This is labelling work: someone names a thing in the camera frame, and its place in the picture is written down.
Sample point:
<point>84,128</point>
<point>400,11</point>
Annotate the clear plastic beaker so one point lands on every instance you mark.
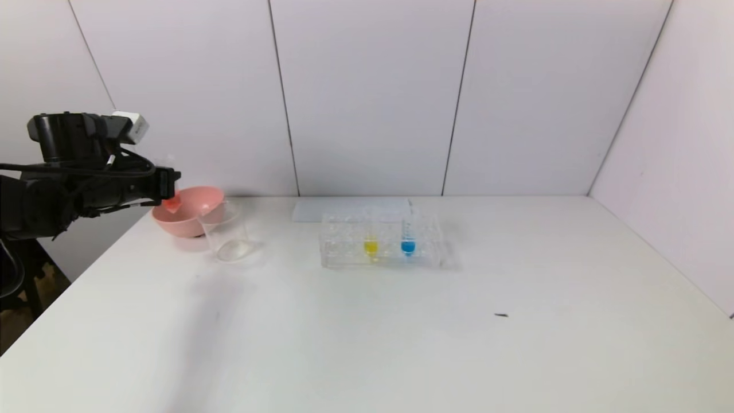
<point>229,241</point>

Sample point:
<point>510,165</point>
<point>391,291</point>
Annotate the test tube with red liquid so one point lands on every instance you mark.
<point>172,202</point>

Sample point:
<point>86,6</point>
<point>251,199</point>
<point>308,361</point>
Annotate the test tube with blue liquid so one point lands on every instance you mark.
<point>408,246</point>

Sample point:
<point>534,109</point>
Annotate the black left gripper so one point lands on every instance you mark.
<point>168,183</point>

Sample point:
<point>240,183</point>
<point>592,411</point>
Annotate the pink bowl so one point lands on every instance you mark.
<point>192,221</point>

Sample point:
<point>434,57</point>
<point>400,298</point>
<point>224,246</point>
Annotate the orange and black left arm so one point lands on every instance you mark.
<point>34,201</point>

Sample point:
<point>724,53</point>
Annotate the clear plastic test tube rack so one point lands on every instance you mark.
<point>427,252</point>

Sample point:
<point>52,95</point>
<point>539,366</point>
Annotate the test tube with yellow liquid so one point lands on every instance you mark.
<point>371,247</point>

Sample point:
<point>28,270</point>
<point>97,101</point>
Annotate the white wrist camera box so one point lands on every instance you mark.
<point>133,125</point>

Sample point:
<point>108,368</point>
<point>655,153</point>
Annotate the white paper sheet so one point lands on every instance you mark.
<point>344,207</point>

